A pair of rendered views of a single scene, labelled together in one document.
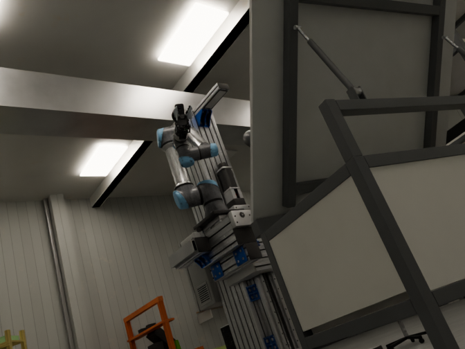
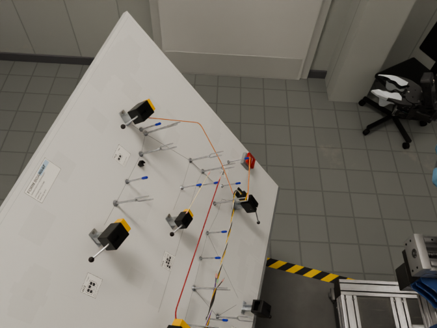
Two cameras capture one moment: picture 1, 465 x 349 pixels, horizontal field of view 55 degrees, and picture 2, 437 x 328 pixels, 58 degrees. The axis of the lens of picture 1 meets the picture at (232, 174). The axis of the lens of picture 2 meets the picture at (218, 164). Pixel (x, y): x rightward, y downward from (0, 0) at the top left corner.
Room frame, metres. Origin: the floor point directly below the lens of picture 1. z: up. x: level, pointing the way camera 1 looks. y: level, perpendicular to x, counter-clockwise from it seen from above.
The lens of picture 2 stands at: (2.15, -0.91, 2.44)
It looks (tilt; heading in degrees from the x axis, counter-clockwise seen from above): 56 degrees down; 132
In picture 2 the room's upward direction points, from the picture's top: 5 degrees clockwise
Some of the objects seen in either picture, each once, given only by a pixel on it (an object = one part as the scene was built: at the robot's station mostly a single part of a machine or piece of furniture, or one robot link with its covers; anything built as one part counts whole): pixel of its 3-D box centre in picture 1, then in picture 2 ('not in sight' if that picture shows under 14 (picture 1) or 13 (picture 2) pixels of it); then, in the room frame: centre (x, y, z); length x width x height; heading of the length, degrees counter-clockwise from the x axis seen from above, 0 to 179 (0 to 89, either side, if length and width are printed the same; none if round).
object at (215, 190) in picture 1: (208, 192); not in sight; (2.46, 0.17, 1.33); 0.13 x 0.12 x 0.14; 108
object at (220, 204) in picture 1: (215, 210); not in sight; (2.46, 0.16, 1.21); 0.15 x 0.15 x 0.10
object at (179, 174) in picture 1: (177, 166); not in sight; (2.42, 0.29, 1.54); 0.15 x 0.12 x 0.55; 108
